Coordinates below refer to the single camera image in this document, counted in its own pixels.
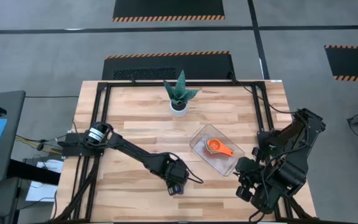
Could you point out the white plant pot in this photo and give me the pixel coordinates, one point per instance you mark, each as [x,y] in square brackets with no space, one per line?
[178,112]

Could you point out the orange measuring cup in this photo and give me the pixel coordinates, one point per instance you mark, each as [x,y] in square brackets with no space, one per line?
[217,146]

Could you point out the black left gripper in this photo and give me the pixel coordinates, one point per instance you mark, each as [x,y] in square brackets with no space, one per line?
[176,172]

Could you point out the black hazard-striped floor mat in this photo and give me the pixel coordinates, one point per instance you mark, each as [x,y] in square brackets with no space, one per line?
[166,7]
[204,67]
[353,62]

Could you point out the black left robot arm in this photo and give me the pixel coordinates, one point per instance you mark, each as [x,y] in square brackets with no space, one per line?
[135,151]

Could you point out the clear plastic basket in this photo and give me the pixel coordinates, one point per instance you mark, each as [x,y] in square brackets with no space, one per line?
[225,165]

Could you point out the green snake plant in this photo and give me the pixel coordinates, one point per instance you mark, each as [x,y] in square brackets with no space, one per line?
[180,91]

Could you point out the small navy measuring cup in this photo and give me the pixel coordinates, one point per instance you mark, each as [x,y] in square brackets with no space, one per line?
[176,191]

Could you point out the white paper sheet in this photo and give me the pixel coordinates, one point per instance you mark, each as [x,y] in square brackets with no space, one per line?
[42,190]

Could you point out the black aluminium table frame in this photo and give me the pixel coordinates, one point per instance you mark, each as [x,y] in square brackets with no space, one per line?
[135,84]

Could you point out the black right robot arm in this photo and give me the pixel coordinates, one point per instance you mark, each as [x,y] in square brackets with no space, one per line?
[294,155]

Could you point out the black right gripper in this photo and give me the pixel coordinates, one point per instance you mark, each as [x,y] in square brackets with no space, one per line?
[247,166]

